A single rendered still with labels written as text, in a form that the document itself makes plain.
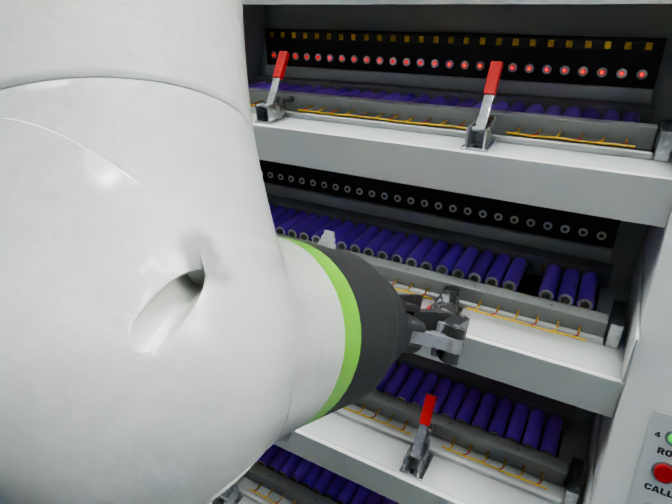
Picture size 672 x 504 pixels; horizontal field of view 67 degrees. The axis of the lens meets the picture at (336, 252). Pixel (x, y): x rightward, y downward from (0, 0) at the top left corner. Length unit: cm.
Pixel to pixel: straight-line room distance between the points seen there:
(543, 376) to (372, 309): 34
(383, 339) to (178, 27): 17
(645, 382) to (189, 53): 48
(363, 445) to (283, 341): 52
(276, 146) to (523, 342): 36
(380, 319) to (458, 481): 42
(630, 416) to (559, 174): 23
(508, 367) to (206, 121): 45
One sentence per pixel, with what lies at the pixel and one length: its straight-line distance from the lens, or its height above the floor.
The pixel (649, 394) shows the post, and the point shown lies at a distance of 55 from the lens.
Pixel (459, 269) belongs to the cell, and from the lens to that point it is 64.
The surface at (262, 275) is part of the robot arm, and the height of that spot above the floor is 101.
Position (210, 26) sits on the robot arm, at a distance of 18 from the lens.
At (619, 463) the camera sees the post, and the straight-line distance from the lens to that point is 58.
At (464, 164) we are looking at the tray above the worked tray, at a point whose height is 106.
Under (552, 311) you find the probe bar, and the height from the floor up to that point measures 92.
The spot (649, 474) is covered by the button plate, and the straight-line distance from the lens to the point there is 58.
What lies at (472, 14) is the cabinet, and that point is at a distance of 78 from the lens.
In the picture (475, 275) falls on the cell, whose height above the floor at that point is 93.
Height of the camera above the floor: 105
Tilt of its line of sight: 11 degrees down
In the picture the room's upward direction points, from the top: 8 degrees clockwise
